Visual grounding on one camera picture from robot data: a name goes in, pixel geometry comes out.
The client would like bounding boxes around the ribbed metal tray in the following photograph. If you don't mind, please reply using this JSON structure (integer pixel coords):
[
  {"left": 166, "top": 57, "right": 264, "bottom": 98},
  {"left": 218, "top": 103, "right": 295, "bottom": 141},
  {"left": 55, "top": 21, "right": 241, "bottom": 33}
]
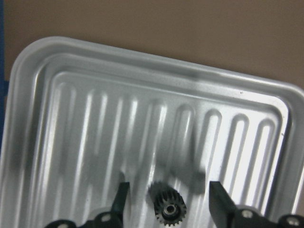
[{"left": 0, "top": 37, "right": 304, "bottom": 228}]

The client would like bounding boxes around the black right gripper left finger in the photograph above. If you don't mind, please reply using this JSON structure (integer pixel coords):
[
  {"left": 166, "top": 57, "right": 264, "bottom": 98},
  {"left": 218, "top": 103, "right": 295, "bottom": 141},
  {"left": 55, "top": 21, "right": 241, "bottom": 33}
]
[{"left": 111, "top": 182, "right": 130, "bottom": 214}]

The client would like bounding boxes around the small black bearing gear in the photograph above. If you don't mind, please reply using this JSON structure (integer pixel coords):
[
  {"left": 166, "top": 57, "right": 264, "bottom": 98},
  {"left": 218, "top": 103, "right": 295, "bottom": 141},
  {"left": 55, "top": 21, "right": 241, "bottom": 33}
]
[{"left": 148, "top": 181, "right": 187, "bottom": 227}]

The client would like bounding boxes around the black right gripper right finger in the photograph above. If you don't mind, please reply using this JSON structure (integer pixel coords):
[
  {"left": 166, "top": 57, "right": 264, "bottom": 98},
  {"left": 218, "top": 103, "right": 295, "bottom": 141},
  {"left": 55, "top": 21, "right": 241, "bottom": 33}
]
[{"left": 209, "top": 181, "right": 237, "bottom": 226}]

